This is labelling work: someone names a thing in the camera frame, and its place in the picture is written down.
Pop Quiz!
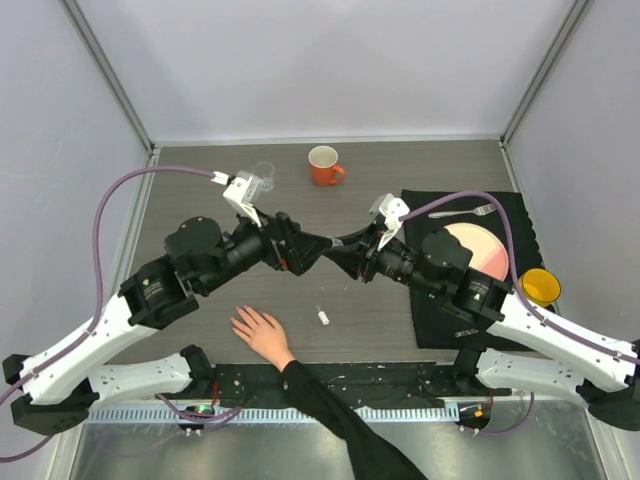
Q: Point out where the silver metal fork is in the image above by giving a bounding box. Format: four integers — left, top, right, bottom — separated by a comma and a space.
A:
428, 203, 497, 219

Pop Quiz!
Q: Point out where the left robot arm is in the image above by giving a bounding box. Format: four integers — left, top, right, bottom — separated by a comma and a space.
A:
2, 213, 338, 436

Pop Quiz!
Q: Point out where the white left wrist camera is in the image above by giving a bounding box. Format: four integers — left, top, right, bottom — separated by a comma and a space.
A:
211, 171, 263, 227

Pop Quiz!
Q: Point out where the black cloth mat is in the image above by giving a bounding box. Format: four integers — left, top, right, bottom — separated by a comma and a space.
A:
404, 191, 543, 352

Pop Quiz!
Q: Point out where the pink plate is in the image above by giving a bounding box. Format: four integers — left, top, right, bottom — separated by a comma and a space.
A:
445, 223, 509, 281

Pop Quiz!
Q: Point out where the person's bare hand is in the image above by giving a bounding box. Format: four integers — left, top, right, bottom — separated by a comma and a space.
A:
231, 306, 295, 373

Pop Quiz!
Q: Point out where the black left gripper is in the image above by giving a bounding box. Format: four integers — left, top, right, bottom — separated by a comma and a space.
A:
198, 200, 332, 295

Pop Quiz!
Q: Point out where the orange ceramic mug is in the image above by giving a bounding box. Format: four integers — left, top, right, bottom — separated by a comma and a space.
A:
308, 145, 346, 187

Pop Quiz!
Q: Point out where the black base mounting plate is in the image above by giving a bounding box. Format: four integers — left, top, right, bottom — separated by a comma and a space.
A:
166, 362, 512, 405

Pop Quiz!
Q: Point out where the black sleeved forearm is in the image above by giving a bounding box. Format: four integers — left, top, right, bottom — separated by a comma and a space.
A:
281, 360, 425, 480

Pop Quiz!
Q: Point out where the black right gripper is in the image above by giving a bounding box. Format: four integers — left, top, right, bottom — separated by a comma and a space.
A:
324, 220, 442, 299

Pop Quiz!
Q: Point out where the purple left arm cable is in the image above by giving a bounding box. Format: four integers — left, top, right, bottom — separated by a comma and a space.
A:
0, 166, 221, 462

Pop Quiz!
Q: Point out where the clear plastic cup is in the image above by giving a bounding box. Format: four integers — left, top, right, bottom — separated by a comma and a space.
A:
252, 161, 275, 192

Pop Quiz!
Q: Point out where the yellow plastic cup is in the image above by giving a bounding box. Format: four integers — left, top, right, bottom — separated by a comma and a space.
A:
519, 268, 562, 307

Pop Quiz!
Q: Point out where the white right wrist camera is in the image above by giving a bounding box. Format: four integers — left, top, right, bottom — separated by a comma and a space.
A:
369, 193, 409, 251

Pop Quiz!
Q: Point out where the slotted cable duct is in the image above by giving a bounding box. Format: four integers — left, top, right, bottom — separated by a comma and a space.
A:
87, 403, 459, 424

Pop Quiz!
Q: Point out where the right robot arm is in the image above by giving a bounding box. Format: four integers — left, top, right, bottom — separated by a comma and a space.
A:
324, 224, 639, 431

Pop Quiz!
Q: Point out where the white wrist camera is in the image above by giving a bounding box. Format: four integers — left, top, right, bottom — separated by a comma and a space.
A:
211, 171, 263, 227
369, 193, 409, 251

